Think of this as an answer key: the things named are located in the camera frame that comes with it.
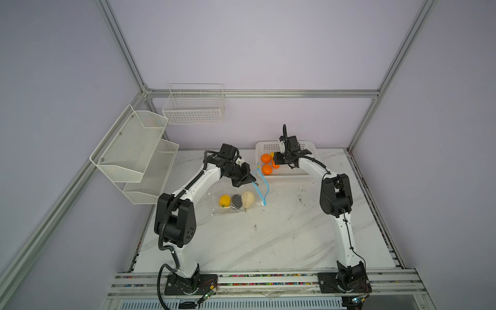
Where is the white plastic perforated basket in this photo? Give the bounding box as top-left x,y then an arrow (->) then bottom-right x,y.
255,140 -> 313,183

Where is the orange tangerine front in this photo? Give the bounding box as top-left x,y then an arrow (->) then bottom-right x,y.
262,164 -> 273,175

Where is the black avocado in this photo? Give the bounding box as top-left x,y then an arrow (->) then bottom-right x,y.
231,194 -> 243,210

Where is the white garlic bulb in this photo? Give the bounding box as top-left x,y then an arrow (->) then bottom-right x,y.
241,191 -> 255,209

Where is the clear zip top bag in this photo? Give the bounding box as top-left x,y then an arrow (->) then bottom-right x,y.
207,166 -> 270,215

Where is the round yellow fruit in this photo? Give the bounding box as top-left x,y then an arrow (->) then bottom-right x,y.
219,195 -> 231,208

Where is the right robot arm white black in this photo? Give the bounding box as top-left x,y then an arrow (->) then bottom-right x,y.
274,126 -> 367,293

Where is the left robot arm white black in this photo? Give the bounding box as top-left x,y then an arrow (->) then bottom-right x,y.
154,143 -> 256,294

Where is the orange tangerine back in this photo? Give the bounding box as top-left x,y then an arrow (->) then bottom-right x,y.
260,154 -> 272,164

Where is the lower white mesh shelf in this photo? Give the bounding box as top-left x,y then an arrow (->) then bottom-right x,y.
123,139 -> 179,205

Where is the white mesh shelf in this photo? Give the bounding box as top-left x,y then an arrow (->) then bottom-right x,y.
123,139 -> 179,205
89,106 -> 168,183

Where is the upper white mesh shelf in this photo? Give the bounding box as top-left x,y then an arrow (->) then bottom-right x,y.
89,106 -> 168,183

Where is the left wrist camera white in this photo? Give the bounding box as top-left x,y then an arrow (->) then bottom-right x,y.
235,156 -> 244,166

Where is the white wire wall basket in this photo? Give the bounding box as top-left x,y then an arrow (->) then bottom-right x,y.
162,83 -> 226,125

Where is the black corrugated cable left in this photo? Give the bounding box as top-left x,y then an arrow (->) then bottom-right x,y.
156,150 -> 220,310

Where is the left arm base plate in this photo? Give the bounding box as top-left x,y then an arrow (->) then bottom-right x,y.
163,273 -> 218,296

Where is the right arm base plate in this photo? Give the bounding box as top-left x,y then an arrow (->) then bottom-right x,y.
317,271 -> 371,293

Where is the aluminium front rail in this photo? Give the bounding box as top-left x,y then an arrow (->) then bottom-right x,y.
107,268 -> 428,299

